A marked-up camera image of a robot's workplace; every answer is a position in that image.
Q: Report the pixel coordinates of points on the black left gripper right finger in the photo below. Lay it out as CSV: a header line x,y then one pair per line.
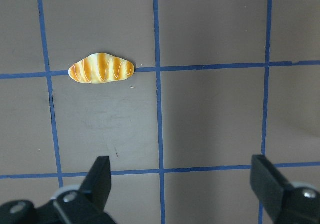
x,y
285,202

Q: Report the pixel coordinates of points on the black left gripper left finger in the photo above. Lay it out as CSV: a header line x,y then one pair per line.
x,y
85,204

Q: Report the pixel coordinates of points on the toy bread loaf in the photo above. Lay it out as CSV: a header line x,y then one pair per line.
x,y
101,68

